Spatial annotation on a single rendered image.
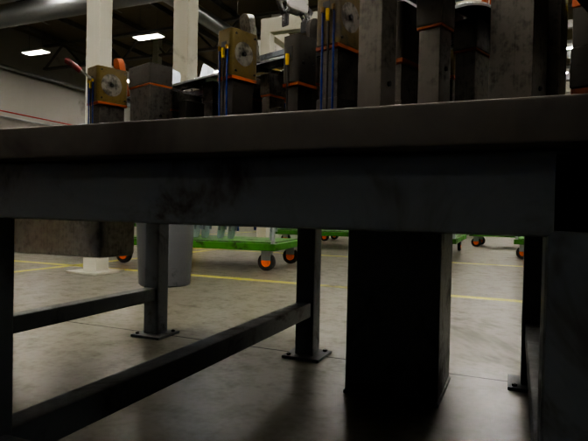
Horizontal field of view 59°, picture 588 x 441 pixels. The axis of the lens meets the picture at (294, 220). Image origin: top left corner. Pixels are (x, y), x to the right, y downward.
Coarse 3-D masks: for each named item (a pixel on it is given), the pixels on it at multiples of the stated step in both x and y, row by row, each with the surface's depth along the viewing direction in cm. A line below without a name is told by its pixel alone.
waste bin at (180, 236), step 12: (144, 228) 395; (180, 228) 398; (192, 228) 412; (144, 240) 396; (180, 240) 399; (192, 240) 415; (144, 252) 396; (180, 252) 400; (144, 264) 397; (168, 264) 395; (180, 264) 401; (168, 276) 396; (180, 276) 402
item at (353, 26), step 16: (320, 0) 104; (336, 0) 102; (352, 0) 104; (320, 16) 104; (336, 16) 102; (352, 16) 104; (320, 32) 104; (336, 32) 102; (352, 32) 104; (320, 48) 104; (336, 48) 103; (352, 48) 105; (320, 64) 105; (336, 64) 103; (352, 64) 106; (320, 80) 103; (336, 80) 103; (352, 80) 106; (320, 96) 103; (336, 96) 102; (352, 96) 106
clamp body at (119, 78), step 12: (96, 72) 169; (108, 72) 172; (120, 72) 175; (96, 84) 169; (108, 84) 172; (120, 84) 175; (96, 96) 169; (108, 96) 172; (120, 96) 175; (96, 108) 171; (108, 108) 173; (120, 108) 176; (96, 120) 171; (108, 120) 173; (120, 120) 176
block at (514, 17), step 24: (504, 0) 88; (528, 0) 85; (504, 24) 88; (528, 24) 85; (504, 48) 88; (528, 48) 85; (504, 72) 88; (528, 72) 85; (504, 96) 88; (528, 96) 85
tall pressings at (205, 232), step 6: (204, 66) 590; (174, 72) 615; (204, 72) 591; (210, 72) 605; (174, 78) 617; (198, 228) 588; (204, 228) 565; (210, 228) 580; (222, 228) 579; (228, 228) 558; (234, 228) 574; (270, 228) 548; (276, 228) 563; (198, 234) 590; (204, 234) 572; (222, 234) 581; (228, 234) 560; (270, 234) 552; (270, 240) 554
